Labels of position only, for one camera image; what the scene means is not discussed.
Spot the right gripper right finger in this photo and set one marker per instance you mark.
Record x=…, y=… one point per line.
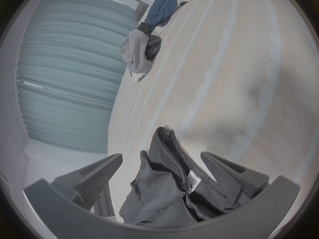
x=239, y=178

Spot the pile of clothes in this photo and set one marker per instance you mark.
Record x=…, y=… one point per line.
x=135, y=51

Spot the blue-green curtain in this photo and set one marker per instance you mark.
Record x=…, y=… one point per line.
x=62, y=121
x=74, y=46

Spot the black T-shirt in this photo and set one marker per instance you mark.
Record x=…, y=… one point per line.
x=162, y=195

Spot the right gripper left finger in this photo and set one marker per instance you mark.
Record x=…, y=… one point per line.
x=94, y=180

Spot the bed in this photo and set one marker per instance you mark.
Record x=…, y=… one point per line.
x=236, y=71

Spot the grey bedside table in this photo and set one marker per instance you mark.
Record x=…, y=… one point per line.
x=141, y=11

